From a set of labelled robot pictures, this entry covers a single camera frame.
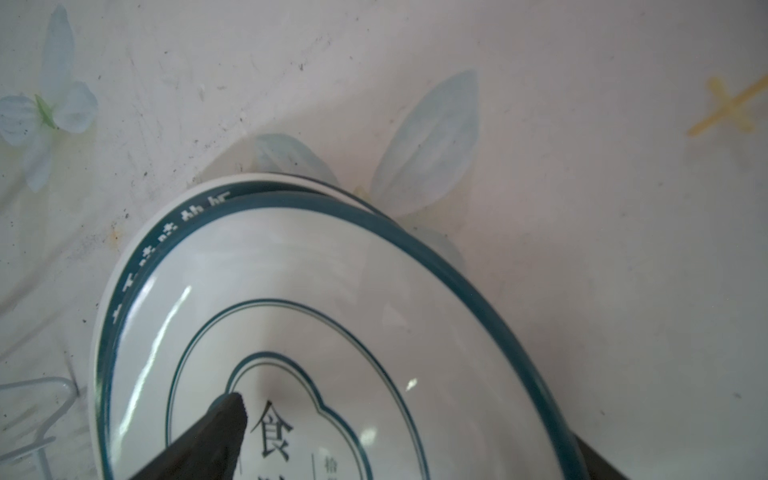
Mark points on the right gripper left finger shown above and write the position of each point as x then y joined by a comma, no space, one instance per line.
209,449

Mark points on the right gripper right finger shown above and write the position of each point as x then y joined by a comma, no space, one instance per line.
597,466

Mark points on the teal rimmed deep plate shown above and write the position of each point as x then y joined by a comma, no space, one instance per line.
359,353

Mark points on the red green rimmed plate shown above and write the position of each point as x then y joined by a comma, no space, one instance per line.
163,225

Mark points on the white wire dish rack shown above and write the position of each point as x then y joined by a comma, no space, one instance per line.
30,409

